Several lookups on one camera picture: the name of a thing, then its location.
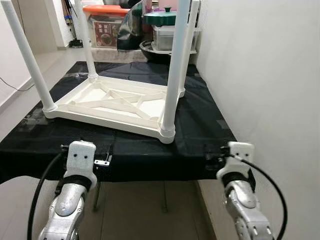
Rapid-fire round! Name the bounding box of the white plastic table leg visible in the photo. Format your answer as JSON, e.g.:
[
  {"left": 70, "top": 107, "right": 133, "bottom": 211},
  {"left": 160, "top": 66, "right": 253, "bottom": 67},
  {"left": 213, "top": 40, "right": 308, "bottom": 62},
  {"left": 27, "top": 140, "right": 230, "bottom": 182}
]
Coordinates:
[
  {"left": 0, "top": 0, "right": 58, "bottom": 113},
  {"left": 177, "top": 0, "right": 202, "bottom": 96},
  {"left": 159, "top": 0, "right": 192, "bottom": 143},
  {"left": 74, "top": 0, "right": 99, "bottom": 82}
]

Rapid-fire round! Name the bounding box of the black table cloth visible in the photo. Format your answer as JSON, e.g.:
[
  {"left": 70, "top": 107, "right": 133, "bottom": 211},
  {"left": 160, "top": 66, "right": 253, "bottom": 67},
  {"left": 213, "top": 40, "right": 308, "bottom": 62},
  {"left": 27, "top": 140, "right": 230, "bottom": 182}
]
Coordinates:
[{"left": 0, "top": 61, "right": 238, "bottom": 185}]

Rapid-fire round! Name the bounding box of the crossed clear tape patch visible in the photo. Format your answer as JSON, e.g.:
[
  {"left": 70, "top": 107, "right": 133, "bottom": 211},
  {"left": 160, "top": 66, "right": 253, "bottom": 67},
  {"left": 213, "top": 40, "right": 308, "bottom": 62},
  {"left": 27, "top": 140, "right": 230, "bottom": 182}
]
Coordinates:
[{"left": 20, "top": 112, "right": 46, "bottom": 130}]

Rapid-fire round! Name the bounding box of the white plastic table top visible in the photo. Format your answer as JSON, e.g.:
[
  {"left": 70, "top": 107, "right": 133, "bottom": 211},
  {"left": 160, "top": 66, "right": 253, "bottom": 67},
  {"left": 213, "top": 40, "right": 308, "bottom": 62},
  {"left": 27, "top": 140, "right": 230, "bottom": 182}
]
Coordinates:
[{"left": 42, "top": 75, "right": 187, "bottom": 145}]

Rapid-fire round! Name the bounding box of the beige speckled low platform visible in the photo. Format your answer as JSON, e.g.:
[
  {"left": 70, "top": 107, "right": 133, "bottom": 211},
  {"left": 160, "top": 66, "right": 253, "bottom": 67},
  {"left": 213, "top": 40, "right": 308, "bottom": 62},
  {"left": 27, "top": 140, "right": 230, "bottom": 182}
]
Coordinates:
[{"left": 87, "top": 46, "right": 151, "bottom": 63}]

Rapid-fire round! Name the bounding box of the black floor power strip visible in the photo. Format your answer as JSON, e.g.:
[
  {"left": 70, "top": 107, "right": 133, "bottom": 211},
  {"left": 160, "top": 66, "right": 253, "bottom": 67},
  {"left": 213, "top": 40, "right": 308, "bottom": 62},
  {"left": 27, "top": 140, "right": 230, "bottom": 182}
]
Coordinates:
[{"left": 69, "top": 37, "right": 85, "bottom": 48}]

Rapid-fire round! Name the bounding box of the clear plastic storage box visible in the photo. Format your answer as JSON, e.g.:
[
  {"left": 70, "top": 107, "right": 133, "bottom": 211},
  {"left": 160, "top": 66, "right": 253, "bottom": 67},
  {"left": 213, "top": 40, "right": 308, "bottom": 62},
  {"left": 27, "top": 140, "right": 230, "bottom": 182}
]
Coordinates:
[{"left": 152, "top": 25, "right": 203, "bottom": 53}]

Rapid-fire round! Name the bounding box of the dark glossy bag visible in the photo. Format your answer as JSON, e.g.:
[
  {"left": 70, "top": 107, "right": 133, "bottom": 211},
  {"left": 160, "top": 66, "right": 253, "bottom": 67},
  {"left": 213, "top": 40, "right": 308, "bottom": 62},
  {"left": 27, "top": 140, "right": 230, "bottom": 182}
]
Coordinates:
[{"left": 117, "top": 0, "right": 156, "bottom": 51}]

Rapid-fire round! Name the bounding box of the dark green round lid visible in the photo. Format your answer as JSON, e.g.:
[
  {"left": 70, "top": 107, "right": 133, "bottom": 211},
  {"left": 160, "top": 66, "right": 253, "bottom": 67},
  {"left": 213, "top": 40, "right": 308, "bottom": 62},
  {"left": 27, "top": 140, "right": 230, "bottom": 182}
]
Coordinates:
[{"left": 144, "top": 7, "right": 178, "bottom": 27}]

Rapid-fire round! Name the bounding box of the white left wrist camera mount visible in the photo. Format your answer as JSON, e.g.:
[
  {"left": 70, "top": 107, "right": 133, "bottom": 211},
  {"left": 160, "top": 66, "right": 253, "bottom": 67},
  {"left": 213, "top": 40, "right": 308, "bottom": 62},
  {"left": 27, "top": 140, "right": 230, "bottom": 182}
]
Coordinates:
[{"left": 64, "top": 141, "right": 98, "bottom": 188}]

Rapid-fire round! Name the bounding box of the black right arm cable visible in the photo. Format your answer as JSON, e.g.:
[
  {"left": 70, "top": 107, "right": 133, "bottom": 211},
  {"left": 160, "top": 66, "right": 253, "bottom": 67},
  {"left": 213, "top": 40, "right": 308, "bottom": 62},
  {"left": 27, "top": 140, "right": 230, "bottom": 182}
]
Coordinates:
[{"left": 232, "top": 156, "right": 289, "bottom": 240}]

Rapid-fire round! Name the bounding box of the black long wall cable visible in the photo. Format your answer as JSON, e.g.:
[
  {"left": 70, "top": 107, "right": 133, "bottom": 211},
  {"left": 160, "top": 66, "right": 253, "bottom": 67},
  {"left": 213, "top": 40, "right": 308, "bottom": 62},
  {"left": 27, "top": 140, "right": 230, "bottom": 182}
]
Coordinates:
[{"left": 0, "top": 75, "right": 36, "bottom": 93}]

